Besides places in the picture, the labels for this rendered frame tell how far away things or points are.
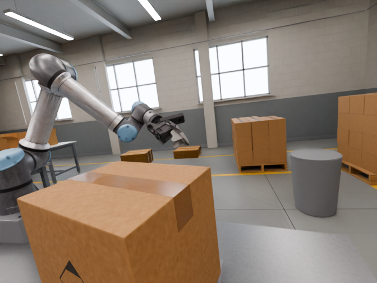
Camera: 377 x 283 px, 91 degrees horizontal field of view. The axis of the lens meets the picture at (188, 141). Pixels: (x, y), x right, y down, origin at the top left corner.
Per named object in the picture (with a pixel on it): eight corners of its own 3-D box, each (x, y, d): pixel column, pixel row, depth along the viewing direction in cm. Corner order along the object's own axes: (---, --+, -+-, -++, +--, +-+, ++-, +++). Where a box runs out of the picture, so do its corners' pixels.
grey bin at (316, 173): (299, 219, 191) (298, 161, 180) (285, 197, 235) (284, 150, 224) (351, 220, 181) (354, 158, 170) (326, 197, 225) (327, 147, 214)
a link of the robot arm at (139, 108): (137, 116, 99) (146, 103, 98) (149, 127, 93) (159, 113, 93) (126, 110, 92) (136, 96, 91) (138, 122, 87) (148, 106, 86)
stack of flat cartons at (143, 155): (122, 168, 454) (119, 155, 449) (130, 161, 506) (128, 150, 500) (147, 166, 446) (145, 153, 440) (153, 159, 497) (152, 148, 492)
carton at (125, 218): (50, 314, 40) (15, 197, 35) (133, 240, 60) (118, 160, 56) (160, 417, 25) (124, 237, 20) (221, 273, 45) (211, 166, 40)
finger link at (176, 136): (180, 150, 76) (165, 138, 80) (190, 142, 78) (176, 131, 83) (179, 145, 73) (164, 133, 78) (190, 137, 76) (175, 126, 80)
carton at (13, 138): (3, 151, 413) (-2, 135, 406) (23, 147, 453) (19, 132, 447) (16, 150, 403) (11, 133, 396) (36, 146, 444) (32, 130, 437)
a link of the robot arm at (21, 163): (-16, 192, 70) (-29, 158, 67) (10, 178, 83) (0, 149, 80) (19, 187, 72) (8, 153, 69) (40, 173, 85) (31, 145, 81)
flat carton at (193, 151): (173, 159, 482) (173, 151, 478) (179, 153, 532) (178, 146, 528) (198, 158, 466) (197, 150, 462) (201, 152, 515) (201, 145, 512)
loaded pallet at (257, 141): (288, 170, 318) (287, 118, 302) (238, 173, 333) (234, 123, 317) (270, 153, 434) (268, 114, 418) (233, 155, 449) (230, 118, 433)
